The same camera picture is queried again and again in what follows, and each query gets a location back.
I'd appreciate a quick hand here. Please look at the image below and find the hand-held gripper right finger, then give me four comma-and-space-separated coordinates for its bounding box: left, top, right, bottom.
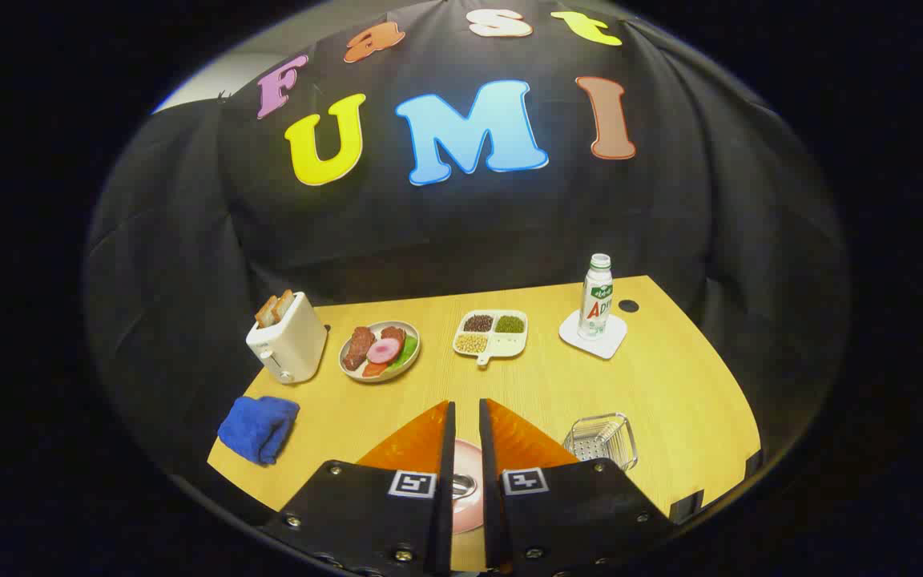
478, 398, 677, 577

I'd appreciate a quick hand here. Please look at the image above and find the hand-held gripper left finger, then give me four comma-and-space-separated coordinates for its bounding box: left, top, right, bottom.
260, 401, 456, 577

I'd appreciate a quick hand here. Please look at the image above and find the pink plate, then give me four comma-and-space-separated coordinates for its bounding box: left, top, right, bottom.
452, 438, 485, 535

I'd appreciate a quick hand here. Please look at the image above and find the white divided dish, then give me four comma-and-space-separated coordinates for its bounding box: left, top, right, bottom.
452, 309, 529, 366

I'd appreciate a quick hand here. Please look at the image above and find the white round food plate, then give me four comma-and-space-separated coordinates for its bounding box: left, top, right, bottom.
338, 321, 421, 384

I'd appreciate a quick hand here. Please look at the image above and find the large brown steak piece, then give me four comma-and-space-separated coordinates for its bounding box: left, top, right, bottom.
341, 326, 377, 371

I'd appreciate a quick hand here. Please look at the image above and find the white square coaster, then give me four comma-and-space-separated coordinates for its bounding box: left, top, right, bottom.
558, 310, 628, 360

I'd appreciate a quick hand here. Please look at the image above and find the blue folded cloth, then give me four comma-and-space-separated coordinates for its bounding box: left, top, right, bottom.
217, 395, 300, 466

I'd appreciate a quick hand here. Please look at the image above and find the white toaster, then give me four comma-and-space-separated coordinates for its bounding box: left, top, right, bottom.
245, 291, 328, 385

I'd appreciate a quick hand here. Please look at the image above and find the white plastic drink bottle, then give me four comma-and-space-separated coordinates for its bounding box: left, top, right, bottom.
578, 253, 614, 341

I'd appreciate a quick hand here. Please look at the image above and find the metal wire basket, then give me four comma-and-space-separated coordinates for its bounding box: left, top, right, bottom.
563, 413, 639, 472

